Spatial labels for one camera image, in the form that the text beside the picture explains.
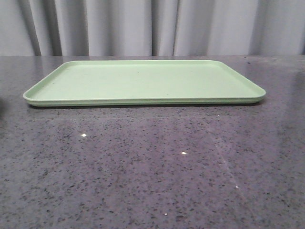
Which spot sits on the light green plastic tray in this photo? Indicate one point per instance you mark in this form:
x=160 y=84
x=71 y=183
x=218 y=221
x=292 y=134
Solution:
x=147 y=82

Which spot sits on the grey pleated curtain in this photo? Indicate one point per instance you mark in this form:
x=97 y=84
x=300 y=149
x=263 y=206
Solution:
x=151 y=27

